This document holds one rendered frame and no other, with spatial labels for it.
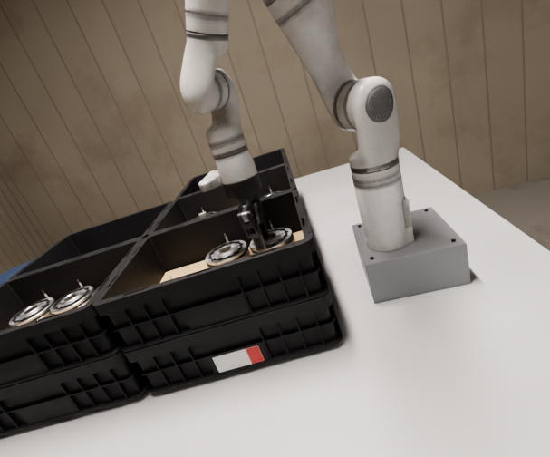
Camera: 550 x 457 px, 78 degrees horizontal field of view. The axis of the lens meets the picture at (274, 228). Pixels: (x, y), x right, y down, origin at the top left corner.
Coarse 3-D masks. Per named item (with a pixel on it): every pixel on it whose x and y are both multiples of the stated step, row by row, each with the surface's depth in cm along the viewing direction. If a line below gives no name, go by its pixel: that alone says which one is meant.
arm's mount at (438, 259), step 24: (432, 216) 77; (360, 240) 76; (432, 240) 68; (456, 240) 66; (384, 264) 67; (408, 264) 67; (432, 264) 66; (456, 264) 66; (384, 288) 69; (408, 288) 69; (432, 288) 68
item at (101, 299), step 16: (288, 192) 81; (192, 224) 83; (304, 224) 61; (144, 240) 82; (304, 240) 55; (256, 256) 55; (272, 256) 55; (288, 256) 55; (304, 256) 55; (208, 272) 56; (224, 272) 56; (240, 272) 56; (144, 288) 58; (160, 288) 57; (176, 288) 57; (192, 288) 57; (96, 304) 58; (112, 304) 58; (128, 304) 58; (144, 304) 58
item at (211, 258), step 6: (234, 240) 83; (240, 240) 81; (222, 246) 83; (240, 246) 79; (246, 246) 78; (210, 252) 81; (234, 252) 76; (240, 252) 75; (210, 258) 78; (216, 258) 76; (222, 258) 76; (228, 258) 74; (234, 258) 74; (210, 264) 76
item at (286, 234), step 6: (276, 228) 81; (282, 228) 80; (288, 228) 79; (282, 234) 77; (288, 234) 76; (252, 240) 79; (276, 240) 75; (282, 240) 75; (288, 240) 74; (252, 246) 76; (270, 246) 73; (276, 246) 73
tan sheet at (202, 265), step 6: (294, 234) 83; (300, 234) 82; (192, 264) 86; (198, 264) 85; (204, 264) 84; (174, 270) 86; (180, 270) 85; (186, 270) 84; (192, 270) 82; (198, 270) 81; (168, 276) 84; (174, 276) 83; (180, 276) 82
